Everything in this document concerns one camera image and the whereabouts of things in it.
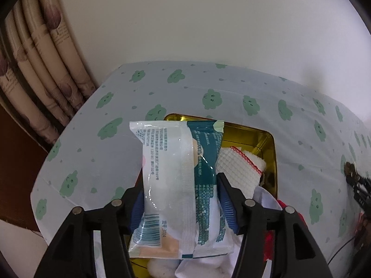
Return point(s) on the wet wipes packet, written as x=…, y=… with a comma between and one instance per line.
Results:
x=174, y=179

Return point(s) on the beige printed curtain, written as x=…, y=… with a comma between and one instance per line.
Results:
x=43, y=63

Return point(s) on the white fabric pouch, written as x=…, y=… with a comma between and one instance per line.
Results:
x=266, y=201

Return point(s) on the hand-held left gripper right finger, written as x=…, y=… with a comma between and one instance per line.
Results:
x=229, y=208

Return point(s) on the dark wooden cabinet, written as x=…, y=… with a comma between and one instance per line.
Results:
x=17, y=179

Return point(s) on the white waffle cloth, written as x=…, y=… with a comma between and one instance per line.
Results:
x=240, y=170

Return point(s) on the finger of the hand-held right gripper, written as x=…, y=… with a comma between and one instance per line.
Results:
x=363, y=191

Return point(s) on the white cotton ball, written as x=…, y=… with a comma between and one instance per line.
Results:
x=162, y=269

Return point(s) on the gold and red tin box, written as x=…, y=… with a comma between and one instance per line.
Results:
x=249, y=139

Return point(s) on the red satin scrunchie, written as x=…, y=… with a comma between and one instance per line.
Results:
x=269, y=236

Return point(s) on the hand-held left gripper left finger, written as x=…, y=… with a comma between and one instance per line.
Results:
x=136, y=217

